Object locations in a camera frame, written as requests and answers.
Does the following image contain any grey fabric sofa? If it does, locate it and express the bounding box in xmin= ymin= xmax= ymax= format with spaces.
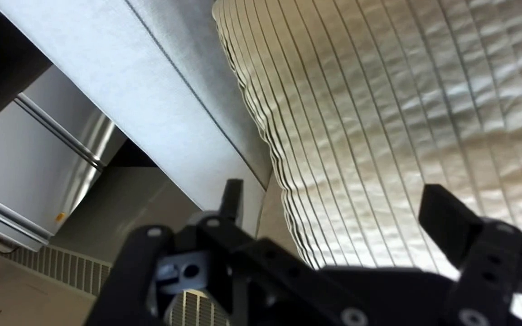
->
xmin=0 ymin=0 xmax=287 ymax=241

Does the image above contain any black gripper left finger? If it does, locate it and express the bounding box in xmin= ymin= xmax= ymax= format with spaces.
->
xmin=218 ymin=178 xmax=247 ymax=230

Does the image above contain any small cream pillow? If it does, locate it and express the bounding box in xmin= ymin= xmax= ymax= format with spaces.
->
xmin=211 ymin=0 xmax=522 ymax=326

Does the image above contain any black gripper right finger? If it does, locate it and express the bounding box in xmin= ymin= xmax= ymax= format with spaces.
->
xmin=417 ymin=183 xmax=488 ymax=272

